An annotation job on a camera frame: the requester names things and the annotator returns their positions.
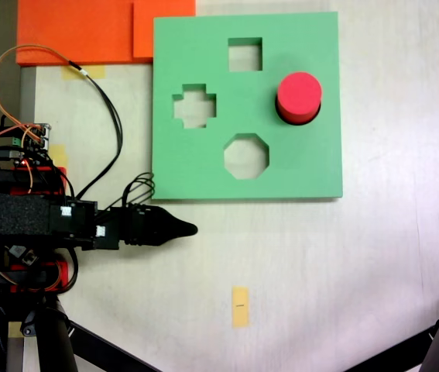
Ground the red cylinder block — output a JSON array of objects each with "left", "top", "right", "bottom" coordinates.
[{"left": 276, "top": 71, "right": 324, "bottom": 126}]

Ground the green shape hole board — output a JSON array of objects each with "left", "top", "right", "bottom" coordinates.
[{"left": 151, "top": 11, "right": 344, "bottom": 202}]

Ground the orange foam block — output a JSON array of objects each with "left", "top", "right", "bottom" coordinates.
[{"left": 16, "top": 0, "right": 197, "bottom": 66}]

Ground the thick black tripod leg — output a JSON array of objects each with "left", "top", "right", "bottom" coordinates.
[{"left": 5, "top": 305, "right": 79, "bottom": 372}]

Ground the black servo cable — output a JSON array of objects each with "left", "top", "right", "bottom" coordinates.
[{"left": 120, "top": 172, "right": 156, "bottom": 212}]

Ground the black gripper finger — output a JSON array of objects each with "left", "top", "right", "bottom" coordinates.
[
  {"left": 161, "top": 229, "right": 199, "bottom": 246},
  {"left": 161, "top": 211, "right": 199, "bottom": 230}
]

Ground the yellow tape with black mark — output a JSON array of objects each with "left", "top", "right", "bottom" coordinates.
[{"left": 232, "top": 286, "right": 250, "bottom": 329}]

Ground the long thin black cable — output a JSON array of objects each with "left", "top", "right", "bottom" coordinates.
[{"left": 67, "top": 60, "right": 124, "bottom": 201}]

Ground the red base mount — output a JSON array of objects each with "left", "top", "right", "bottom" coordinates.
[{"left": 9, "top": 166, "right": 69, "bottom": 292}]

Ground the black circuit board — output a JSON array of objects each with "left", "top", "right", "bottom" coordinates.
[{"left": 8, "top": 243, "right": 36, "bottom": 267}]

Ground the thin orange wire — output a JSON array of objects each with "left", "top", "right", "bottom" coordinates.
[{"left": 0, "top": 43, "right": 74, "bottom": 135}]

